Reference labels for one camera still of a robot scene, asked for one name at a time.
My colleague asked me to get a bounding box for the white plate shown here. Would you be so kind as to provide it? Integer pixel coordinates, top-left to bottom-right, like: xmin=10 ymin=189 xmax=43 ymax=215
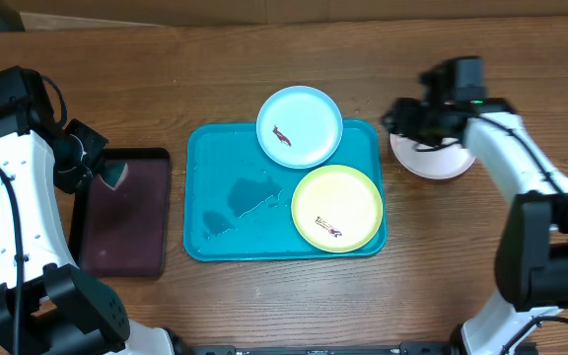
xmin=390 ymin=134 xmax=475 ymax=180

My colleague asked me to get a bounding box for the green and pink sponge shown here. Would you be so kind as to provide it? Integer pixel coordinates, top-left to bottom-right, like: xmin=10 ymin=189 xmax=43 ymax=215
xmin=101 ymin=162 xmax=128 ymax=190

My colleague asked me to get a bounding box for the light blue plate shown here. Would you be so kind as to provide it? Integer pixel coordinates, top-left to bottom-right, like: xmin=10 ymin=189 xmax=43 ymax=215
xmin=255 ymin=86 xmax=343 ymax=169

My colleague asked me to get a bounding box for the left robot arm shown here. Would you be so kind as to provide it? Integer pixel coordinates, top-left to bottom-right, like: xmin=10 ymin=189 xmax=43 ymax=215
xmin=0 ymin=66 xmax=189 ymax=354

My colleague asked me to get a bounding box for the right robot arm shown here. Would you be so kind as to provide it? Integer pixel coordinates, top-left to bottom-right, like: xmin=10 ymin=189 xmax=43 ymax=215
xmin=382 ymin=56 xmax=568 ymax=354

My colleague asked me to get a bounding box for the black tray with red liquid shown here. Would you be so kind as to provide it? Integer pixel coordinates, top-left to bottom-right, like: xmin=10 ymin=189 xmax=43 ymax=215
xmin=69 ymin=148 xmax=172 ymax=278

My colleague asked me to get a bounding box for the teal plastic serving tray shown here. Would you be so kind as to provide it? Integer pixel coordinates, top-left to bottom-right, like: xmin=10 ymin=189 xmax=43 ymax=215
xmin=182 ymin=118 xmax=389 ymax=262

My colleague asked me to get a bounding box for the yellow green-rimmed plate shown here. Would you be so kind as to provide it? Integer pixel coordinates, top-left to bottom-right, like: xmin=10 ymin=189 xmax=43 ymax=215
xmin=291 ymin=165 xmax=384 ymax=253

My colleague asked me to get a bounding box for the cardboard sheet at back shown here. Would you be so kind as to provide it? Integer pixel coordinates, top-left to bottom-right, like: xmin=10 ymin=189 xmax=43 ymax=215
xmin=3 ymin=0 xmax=568 ymax=26

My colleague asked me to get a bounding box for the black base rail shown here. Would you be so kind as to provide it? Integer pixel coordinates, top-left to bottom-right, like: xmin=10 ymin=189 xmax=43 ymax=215
xmin=191 ymin=341 xmax=461 ymax=355

